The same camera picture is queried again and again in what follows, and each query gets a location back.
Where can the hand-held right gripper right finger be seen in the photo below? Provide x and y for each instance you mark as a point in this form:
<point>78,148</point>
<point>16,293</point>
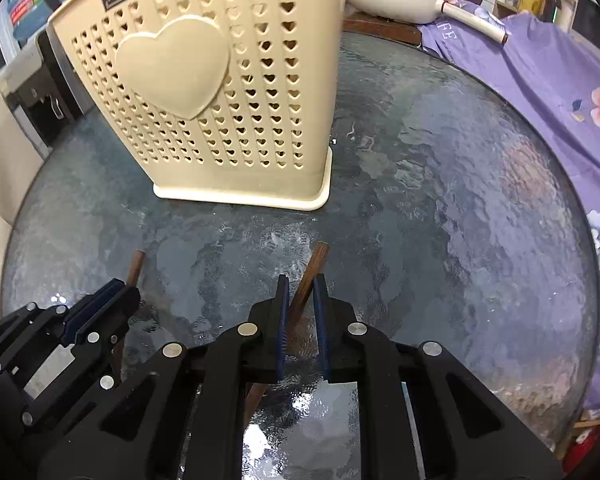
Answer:
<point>322,330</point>

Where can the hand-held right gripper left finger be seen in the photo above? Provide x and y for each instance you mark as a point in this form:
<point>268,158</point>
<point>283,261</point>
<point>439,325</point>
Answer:
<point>281,330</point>

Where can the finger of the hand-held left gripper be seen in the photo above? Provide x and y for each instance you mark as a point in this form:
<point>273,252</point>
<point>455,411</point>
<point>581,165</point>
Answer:
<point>97,297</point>
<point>115,312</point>

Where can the cream perforated utensil holder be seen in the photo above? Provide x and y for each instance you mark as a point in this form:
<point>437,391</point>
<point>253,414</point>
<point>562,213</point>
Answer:
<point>175,65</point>

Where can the beige cloth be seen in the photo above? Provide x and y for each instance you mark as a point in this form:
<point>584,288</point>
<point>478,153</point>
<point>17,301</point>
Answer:
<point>5,185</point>

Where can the round glass table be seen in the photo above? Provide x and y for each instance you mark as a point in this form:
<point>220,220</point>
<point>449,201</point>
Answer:
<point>455,210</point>

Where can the grey water dispenser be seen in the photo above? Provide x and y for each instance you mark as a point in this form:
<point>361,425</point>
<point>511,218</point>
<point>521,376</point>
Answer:
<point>35,105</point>

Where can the blue water jug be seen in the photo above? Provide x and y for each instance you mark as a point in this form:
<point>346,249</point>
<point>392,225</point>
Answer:
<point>27,5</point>

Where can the wooden sink cabinet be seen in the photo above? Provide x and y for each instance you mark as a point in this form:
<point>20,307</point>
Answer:
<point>380,27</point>

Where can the cream electric pot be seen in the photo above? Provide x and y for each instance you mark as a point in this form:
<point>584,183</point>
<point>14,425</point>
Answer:
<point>390,0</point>

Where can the purple floral cloth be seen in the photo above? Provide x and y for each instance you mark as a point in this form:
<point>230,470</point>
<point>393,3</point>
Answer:
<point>555,60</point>

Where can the brown glass bottle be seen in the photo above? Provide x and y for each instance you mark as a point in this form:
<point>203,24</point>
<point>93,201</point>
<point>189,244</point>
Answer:
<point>553,2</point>

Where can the white microwave oven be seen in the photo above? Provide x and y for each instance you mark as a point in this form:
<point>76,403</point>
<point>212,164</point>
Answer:
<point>587,17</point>

